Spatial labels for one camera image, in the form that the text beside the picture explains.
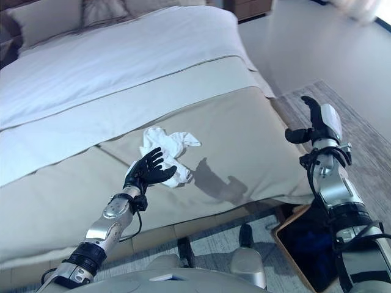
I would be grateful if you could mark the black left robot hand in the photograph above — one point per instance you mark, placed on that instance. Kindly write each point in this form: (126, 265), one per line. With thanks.
(145, 171)

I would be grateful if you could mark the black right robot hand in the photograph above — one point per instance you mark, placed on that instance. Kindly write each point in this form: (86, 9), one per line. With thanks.
(327, 125)

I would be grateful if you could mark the white garment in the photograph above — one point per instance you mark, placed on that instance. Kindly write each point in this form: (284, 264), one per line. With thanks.
(177, 143)

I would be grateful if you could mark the black garment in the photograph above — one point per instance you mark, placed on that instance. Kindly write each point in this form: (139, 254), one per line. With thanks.
(293, 268)

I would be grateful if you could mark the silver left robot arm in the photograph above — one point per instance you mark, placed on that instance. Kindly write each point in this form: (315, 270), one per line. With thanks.
(104, 226)

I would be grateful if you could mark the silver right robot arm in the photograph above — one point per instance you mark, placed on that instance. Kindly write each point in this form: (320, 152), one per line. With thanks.
(345, 195)

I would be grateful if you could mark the beige bed cover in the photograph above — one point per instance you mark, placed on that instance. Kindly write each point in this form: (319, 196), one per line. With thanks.
(229, 137)

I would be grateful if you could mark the brown wicker basket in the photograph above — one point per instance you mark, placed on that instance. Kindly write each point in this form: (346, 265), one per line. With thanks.
(284, 244)

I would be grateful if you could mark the silver left robot leg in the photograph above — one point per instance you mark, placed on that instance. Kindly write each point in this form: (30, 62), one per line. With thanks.
(168, 259)

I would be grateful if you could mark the silver robot leg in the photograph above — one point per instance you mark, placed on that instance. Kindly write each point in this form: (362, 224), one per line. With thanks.
(168, 259)
(247, 262)

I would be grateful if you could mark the white duvet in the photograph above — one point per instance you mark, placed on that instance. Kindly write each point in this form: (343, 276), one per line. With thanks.
(107, 67)

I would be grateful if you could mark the grey robot torso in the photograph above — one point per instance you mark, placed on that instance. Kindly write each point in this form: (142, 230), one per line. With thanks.
(152, 282)

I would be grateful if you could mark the silver right robot leg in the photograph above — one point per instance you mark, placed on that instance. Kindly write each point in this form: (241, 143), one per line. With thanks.
(247, 262)

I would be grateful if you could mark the brown wooden nightstand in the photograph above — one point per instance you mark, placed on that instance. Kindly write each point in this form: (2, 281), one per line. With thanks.
(247, 7)

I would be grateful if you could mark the grey patterned cushion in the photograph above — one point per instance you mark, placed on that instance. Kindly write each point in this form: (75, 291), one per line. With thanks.
(104, 10)

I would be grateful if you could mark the white pillow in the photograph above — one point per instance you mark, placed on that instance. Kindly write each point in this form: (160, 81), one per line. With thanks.
(165, 4)
(46, 21)

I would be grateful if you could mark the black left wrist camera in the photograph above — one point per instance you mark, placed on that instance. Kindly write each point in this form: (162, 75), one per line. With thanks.
(141, 204)

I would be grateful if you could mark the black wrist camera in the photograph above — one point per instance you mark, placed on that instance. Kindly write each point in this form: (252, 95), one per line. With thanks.
(141, 204)
(307, 160)

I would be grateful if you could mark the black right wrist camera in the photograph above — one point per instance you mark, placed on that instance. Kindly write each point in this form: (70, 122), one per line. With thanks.
(307, 160)

